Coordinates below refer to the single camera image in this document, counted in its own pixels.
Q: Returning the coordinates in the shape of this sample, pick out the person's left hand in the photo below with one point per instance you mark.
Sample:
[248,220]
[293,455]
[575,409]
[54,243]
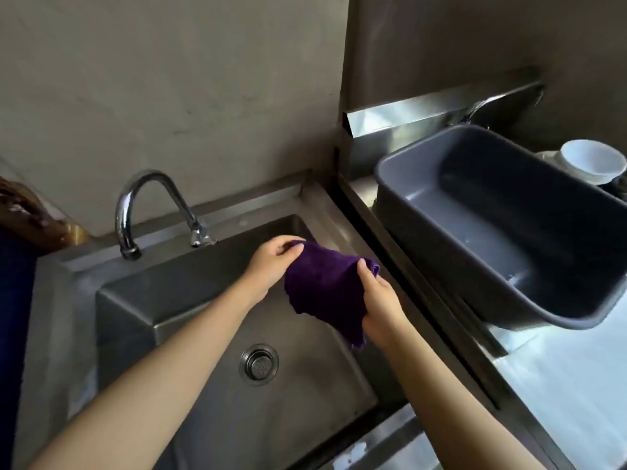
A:
[267,269]

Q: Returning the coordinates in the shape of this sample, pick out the person's right hand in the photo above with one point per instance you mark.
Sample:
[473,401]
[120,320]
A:
[382,308]

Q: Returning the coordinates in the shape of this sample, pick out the person's right thumb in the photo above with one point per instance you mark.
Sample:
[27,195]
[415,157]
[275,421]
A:
[365,273]

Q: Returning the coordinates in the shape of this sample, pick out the person's left thumb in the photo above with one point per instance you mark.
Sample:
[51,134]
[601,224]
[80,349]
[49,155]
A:
[286,241]

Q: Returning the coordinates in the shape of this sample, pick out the purple microfibre cloth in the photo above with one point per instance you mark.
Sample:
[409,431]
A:
[326,288]

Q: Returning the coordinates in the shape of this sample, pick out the person's right forearm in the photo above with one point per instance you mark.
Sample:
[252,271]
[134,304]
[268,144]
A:
[455,406]

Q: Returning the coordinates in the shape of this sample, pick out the person's left forearm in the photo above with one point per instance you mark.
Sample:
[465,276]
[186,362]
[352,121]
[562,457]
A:
[147,386]

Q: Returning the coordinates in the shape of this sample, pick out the round metal sink drain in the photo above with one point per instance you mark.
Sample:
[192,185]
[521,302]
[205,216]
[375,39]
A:
[258,364]

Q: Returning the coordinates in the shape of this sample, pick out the stainless steel sink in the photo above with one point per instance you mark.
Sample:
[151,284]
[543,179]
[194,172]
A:
[205,347]

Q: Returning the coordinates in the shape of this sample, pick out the grey plastic tub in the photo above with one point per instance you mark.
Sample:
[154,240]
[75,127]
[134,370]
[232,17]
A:
[499,225]

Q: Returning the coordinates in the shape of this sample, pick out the chrome sink faucet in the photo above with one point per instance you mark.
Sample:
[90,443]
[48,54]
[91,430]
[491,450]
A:
[147,210]

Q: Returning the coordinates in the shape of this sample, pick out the stainless steel counter backsplash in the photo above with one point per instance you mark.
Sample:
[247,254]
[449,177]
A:
[431,117]

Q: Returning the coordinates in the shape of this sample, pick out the white plate under bowl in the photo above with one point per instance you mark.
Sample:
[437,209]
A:
[551,157]

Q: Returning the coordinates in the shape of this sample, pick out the white ceramic bowl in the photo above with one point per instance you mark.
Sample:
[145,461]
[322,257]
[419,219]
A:
[592,160]

